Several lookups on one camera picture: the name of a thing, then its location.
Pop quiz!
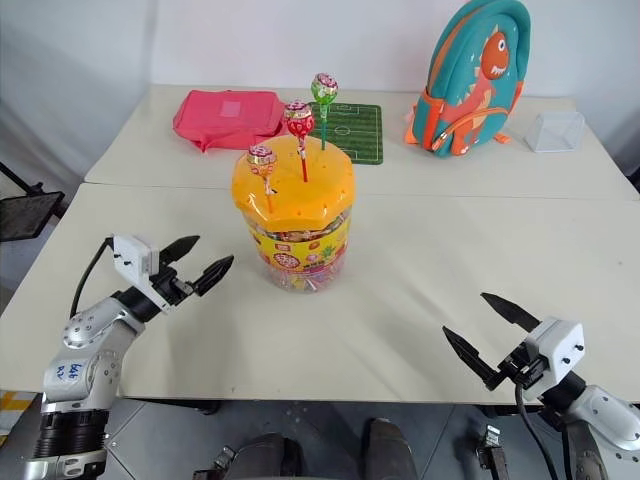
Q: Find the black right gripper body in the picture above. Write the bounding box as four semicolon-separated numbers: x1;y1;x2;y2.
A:
496;341;550;391

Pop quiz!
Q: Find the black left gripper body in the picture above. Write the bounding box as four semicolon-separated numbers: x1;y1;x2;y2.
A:
150;267;197;308

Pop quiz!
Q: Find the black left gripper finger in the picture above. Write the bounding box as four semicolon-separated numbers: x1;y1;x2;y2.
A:
158;235;201;274
191;255;235;298

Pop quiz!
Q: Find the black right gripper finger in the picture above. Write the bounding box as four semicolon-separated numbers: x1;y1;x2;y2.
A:
480;292;543;334
442;326;506;392

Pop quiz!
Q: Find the yellow-lidded lollipop jar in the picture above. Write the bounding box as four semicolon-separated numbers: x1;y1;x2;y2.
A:
229;137;357;295

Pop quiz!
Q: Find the pink-wrapped lollipop orange stick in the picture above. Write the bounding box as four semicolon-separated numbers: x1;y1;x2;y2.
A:
246;144;278;211

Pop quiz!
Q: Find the red-wrapped lollipop red stick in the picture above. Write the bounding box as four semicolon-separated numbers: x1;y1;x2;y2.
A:
284;99;315;183

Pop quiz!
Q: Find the green-wrapped lollipop green stick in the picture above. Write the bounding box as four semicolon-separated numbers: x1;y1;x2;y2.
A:
310;72;340;152

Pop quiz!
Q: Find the small black metal clamp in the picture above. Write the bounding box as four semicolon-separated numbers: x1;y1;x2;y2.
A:
193;445;237;480
475;424;503;474

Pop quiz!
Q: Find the dark rounded robot foot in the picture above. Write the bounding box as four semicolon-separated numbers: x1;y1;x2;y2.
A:
234;432;304;480
368;417;418;480

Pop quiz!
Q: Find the pink fabric bag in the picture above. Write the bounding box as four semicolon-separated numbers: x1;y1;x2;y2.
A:
172;89;292;155

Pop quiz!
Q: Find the black stand with tray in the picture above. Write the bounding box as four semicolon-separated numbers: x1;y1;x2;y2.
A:
0;160;66;245

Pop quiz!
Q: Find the clear plastic box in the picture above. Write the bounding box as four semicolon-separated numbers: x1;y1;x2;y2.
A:
525;111;587;153

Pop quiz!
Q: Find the green soccer field mat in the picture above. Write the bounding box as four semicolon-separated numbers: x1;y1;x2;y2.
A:
305;101;386;167

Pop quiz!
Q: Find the teal dinosaur backpack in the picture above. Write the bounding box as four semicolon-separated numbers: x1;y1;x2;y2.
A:
403;0;533;160

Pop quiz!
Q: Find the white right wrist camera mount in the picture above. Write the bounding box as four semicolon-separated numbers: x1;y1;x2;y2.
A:
521;316;585;403

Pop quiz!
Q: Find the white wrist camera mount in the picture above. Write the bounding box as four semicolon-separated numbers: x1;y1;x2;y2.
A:
521;316;585;403
111;233;167;315

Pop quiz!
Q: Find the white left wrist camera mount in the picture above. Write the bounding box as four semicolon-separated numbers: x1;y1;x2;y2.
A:
111;233;167;315

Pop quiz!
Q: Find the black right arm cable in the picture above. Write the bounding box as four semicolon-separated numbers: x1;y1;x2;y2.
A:
514;382;574;480

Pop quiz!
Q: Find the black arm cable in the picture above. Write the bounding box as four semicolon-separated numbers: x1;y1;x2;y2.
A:
514;382;574;480
70;239;116;319

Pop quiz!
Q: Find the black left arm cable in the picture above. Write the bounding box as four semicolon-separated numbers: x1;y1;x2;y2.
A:
70;239;116;319

